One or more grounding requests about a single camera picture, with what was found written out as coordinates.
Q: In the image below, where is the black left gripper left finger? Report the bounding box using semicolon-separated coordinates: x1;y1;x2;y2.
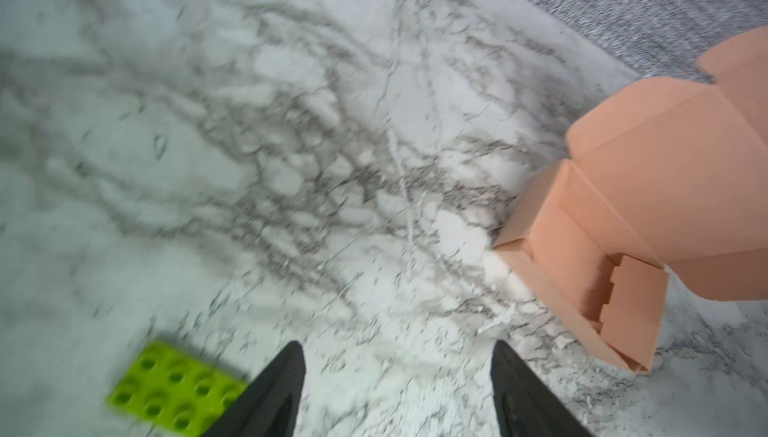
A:
202;341;306;437

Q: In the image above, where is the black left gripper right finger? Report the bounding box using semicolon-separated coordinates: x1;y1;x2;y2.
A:
490;340;592;437

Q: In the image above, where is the small green tag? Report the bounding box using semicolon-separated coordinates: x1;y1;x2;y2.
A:
105;340;247;436

